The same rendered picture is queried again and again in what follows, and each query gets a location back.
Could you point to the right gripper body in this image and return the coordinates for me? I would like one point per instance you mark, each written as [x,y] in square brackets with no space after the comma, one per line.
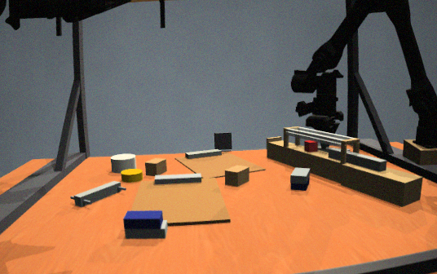
[72,8]

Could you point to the small brown wooden block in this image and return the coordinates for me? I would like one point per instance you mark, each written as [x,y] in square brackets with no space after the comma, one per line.
[236,176]
[156,166]

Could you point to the yellow short cylinder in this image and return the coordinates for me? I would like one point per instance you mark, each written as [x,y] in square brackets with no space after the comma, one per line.
[131,175]

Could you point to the grey cylinder with white top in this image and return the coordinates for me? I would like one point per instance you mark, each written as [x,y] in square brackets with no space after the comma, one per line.
[123,162]

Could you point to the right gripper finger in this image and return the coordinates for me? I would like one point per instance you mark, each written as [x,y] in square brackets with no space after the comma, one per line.
[84,16]
[110,4]

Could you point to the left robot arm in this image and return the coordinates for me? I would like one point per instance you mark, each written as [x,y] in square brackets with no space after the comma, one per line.
[422,96]

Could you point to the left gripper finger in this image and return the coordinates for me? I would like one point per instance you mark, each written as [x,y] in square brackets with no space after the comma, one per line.
[330,129]
[335,126]

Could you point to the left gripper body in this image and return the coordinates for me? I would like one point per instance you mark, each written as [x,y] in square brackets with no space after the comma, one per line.
[326,107]

